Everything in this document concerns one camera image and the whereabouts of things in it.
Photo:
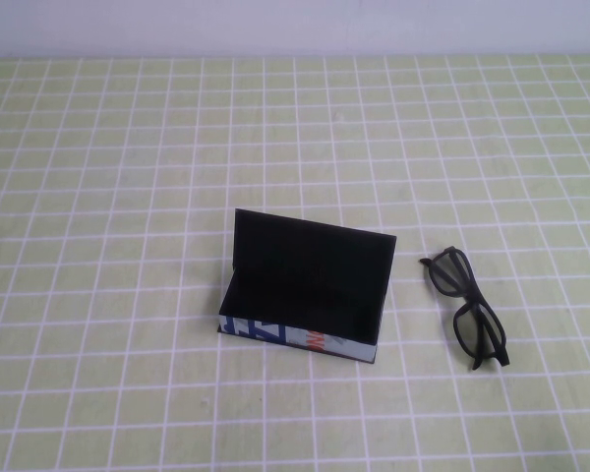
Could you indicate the black glasses case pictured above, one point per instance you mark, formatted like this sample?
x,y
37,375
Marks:
x,y
314,265

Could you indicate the black framed glasses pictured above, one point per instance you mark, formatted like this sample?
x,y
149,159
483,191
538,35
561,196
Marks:
x,y
482,329

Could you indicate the green white grid tablecloth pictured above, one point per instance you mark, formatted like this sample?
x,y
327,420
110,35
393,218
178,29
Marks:
x,y
128,196

